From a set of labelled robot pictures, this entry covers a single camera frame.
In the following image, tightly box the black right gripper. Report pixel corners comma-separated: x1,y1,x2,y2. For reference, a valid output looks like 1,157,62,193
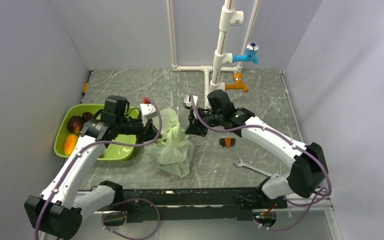
185,105,224,137

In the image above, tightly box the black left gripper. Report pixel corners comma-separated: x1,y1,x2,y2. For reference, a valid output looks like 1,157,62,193
115,114,162,145

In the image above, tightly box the light green plastic bag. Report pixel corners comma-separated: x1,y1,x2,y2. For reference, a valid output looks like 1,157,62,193
145,108,195,178

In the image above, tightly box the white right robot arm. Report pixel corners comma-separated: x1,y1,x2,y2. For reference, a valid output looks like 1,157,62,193
183,90,329,208

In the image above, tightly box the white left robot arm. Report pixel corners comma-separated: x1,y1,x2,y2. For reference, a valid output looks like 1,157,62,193
24,95,162,240

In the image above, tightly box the dark maroon fake plum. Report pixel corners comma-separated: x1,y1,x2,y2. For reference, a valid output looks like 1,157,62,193
81,112,93,123

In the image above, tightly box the dark red fake apple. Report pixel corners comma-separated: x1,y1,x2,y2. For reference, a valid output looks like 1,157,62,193
67,115,84,134

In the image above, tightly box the yellow orange fake mango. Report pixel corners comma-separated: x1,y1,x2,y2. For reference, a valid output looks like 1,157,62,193
63,133,78,156

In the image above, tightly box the black orange small tool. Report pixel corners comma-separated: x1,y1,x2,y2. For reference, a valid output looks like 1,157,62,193
219,137,236,148

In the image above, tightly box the green plastic basin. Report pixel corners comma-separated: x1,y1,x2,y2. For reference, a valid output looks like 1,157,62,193
53,104,134,161

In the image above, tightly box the silver metal wrench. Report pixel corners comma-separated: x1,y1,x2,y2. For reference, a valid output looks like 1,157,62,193
232,157,280,179

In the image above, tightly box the orange plastic faucet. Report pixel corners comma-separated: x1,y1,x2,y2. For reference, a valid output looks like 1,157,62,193
224,72,249,93

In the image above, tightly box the blue plastic faucet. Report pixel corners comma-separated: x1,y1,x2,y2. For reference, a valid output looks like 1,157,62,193
232,42,259,64

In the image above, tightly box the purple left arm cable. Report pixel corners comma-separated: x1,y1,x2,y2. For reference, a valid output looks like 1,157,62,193
34,97,163,240

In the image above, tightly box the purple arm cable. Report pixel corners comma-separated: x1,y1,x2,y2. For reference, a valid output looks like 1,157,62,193
189,96,333,208
34,97,163,240

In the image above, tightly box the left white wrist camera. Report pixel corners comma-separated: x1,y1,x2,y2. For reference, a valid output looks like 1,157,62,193
140,96,158,123

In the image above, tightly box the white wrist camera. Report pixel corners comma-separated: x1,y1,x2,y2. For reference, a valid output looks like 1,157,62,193
183,95,198,110
140,96,158,123

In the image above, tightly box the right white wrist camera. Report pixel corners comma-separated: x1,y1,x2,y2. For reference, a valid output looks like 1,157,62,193
183,95,198,110

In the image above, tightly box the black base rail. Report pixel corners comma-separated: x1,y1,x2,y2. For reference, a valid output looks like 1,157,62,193
101,187,288,223

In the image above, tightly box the white PVC pipe frame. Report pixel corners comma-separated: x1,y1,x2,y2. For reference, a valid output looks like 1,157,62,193
166,0,262,109

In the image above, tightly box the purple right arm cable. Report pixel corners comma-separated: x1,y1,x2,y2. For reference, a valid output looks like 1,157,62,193
189,96,333,208

